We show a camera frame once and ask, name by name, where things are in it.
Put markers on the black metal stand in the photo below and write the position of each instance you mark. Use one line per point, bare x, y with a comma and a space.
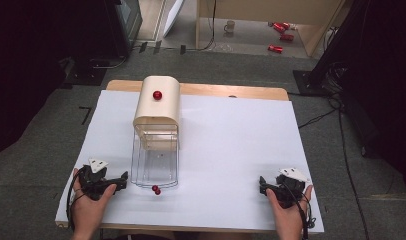
327, 50

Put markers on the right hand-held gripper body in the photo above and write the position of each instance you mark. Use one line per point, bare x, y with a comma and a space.
289, 188

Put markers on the person's right hand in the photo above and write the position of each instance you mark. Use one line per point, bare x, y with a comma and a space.
287, 216

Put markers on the red can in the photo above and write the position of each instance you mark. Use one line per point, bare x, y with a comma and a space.
275, 49
286, 37
278, 27
286, 25

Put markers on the wooden table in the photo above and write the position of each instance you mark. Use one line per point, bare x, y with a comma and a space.
207, 89

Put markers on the black tape corner mark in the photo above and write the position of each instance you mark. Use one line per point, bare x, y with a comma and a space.
87, 113

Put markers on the beige mug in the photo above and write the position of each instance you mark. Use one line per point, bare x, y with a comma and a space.
229, 26

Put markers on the person's left hand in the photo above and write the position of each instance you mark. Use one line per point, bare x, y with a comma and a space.
88, 210

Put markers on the white paper sheet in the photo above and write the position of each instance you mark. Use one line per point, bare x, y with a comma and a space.
231, 160

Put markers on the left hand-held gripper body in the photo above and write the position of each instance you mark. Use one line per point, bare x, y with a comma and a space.
92, 181

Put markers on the clear cover with red knob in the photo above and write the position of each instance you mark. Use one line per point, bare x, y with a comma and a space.
154, 166

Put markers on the dark monitor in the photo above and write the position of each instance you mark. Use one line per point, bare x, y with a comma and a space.
124, 23

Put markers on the black stand base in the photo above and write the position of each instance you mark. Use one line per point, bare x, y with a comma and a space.
86, 71

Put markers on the white board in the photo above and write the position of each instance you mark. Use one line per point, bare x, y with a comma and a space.
172, 15

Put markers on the black tape strip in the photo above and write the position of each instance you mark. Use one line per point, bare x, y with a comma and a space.
143, 47
183, 49

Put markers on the dark curtain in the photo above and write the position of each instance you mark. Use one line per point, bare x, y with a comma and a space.
21, 66
391, 83

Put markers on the cream box with red knob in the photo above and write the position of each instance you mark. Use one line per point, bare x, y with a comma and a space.
159, 106

